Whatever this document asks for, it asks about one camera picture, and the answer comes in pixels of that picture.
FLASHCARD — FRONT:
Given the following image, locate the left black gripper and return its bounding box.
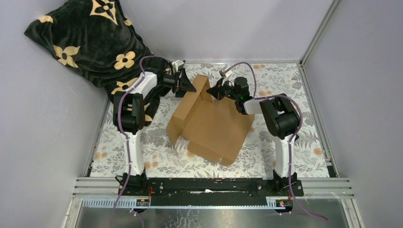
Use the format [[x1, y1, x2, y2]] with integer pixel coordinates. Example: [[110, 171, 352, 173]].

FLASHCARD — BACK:
[[157, 67, 195, 98]]

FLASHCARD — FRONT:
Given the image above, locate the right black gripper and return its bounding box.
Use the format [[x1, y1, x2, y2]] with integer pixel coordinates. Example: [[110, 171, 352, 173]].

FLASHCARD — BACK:
[[206, 78, 239, 102]]

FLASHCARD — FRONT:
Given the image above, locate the brown cardboard box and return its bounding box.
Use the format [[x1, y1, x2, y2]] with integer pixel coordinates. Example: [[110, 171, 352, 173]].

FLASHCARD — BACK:
[[167, 75, 255, 166]]

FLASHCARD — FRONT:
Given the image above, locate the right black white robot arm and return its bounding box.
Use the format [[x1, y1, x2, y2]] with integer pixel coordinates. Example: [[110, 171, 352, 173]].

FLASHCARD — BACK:
[[207, 77, 301, 196]]

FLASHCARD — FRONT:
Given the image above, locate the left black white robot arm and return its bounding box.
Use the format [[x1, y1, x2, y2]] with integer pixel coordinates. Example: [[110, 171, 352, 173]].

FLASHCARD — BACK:
[[113, 57, 196, 176]]

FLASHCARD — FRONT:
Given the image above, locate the floral patterned table mat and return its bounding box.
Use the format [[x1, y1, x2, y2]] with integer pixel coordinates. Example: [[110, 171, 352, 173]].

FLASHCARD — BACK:
[[89, 63, 329, 178]]

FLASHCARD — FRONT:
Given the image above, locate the black floral plush blanket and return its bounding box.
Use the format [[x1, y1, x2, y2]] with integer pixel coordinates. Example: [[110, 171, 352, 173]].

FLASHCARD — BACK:
[[24, 0, 171, 127]]

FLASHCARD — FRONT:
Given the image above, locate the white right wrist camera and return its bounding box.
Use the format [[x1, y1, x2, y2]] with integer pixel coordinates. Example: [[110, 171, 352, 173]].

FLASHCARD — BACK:
[[219, 68, 232, 79]]

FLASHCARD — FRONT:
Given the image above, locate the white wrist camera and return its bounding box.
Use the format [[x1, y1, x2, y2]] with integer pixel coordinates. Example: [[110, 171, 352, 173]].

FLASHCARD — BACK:
[[171, 60, 185, 74], [219, 68, 232, 79]]

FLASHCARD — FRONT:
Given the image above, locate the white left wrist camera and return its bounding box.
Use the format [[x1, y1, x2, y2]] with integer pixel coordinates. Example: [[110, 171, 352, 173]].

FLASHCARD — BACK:
[[171, 60, 185, 74]]

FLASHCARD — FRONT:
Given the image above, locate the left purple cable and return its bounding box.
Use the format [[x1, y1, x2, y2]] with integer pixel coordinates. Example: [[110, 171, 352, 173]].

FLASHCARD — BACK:
[[109, 56, 158, 228]]

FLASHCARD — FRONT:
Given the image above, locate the purple cable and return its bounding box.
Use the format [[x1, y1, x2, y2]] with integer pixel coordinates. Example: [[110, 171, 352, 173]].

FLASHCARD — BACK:
[[220, 61, 329, 221], [109, 56, 158, 228]]

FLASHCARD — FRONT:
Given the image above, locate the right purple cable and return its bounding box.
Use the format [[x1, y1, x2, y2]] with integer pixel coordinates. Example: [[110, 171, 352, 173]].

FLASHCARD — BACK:
[[220, 61, 329, 221]]

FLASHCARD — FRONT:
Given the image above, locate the aluminium frame rail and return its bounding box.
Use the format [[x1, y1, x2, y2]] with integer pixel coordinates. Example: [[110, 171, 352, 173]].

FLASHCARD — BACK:
[[63, 177, 363, 228]]

